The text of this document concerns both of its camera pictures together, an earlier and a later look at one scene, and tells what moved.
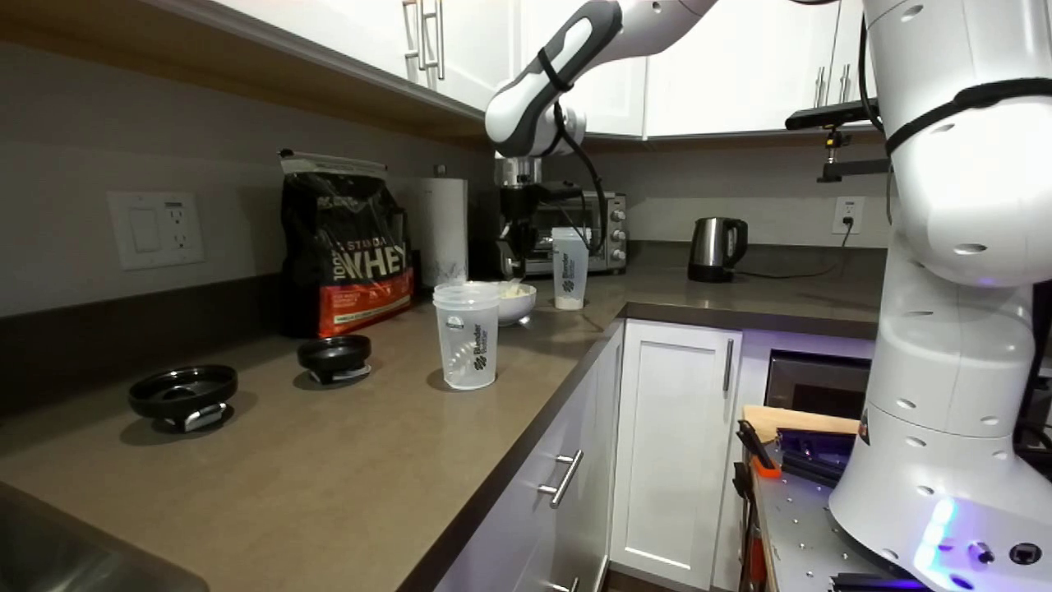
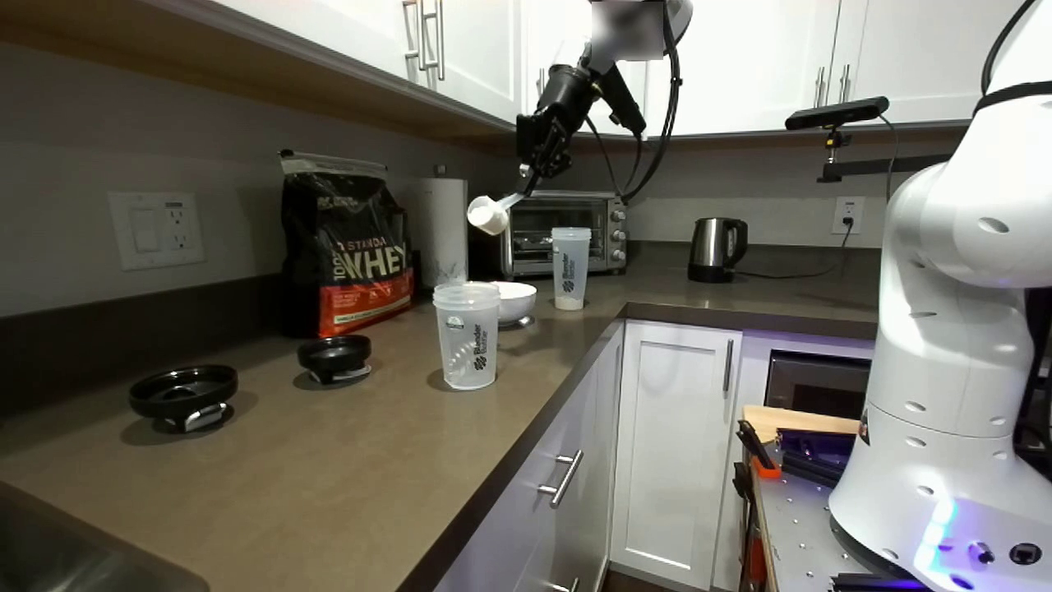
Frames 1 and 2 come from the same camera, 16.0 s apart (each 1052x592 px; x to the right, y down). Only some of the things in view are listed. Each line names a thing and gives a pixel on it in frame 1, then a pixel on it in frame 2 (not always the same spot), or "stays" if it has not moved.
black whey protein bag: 347,245 stays
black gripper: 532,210 → 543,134
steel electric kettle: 712,246 stays
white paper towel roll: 443,228 stays
